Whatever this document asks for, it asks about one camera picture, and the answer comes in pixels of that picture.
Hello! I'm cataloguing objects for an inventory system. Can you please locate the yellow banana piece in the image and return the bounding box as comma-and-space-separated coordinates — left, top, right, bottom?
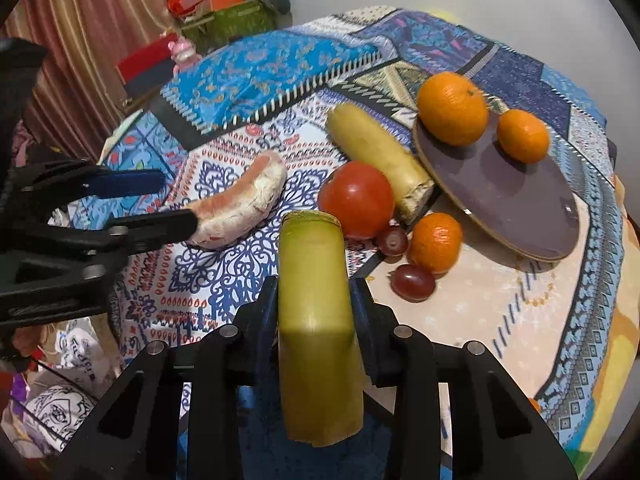
326, 102, 436, 226

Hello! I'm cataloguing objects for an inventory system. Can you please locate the white printed cloth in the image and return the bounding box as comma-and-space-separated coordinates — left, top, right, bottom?
0, 317, 124, 461

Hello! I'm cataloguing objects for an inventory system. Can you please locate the pink toy figure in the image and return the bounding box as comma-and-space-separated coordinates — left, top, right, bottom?
167, 37, 202, 74

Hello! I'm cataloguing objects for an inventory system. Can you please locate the blue embroidered cushion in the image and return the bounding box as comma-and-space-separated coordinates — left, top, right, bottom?
161, 35, 382, 137

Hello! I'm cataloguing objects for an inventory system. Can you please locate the red and black box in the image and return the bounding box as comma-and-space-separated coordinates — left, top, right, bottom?
116, 45, 177, 102

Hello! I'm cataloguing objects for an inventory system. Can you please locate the striped pink curtain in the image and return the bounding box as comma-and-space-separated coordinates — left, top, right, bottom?
0, 0, 182, 162

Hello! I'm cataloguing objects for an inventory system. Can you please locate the large orange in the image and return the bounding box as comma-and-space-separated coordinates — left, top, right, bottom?
417, 71, 489, 147

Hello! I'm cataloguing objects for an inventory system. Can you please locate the red grape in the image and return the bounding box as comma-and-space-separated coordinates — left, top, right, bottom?
390, 264, 436, 303
375, 226, 409, 256

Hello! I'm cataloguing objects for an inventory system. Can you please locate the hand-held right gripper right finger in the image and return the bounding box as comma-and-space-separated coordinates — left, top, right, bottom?
349, 277, 581, 480

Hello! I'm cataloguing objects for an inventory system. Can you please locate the green storage box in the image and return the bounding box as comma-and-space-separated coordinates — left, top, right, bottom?
180, 2, 279, 57

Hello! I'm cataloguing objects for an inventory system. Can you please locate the small orange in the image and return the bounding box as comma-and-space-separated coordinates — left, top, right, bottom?
407, 212, 464, 275
496, 109, 551, 164

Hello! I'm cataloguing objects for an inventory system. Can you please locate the patterned patchwork blanket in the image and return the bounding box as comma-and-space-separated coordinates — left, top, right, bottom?
47, 6, 632, 467

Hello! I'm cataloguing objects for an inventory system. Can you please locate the pink sausage bread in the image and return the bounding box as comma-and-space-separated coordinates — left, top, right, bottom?
186, 150, 289, 251

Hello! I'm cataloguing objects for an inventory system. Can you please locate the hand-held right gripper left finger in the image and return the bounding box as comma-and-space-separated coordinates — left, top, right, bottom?
55, 276, 279, 480

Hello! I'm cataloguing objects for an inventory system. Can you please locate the brown round plate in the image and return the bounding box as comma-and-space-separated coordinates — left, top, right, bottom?
412, 110, 581, 262

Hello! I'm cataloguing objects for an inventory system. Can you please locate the red tomato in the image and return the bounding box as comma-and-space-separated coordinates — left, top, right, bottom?
318, 161, 396, 240

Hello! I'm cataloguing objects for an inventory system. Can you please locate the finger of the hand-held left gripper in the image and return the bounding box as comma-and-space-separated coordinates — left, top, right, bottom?
0, 208, 199, 322
9, 159, 167, 212

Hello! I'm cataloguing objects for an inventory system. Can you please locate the green banana piece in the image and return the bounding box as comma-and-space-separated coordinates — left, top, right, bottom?
277, 210, 366, 449

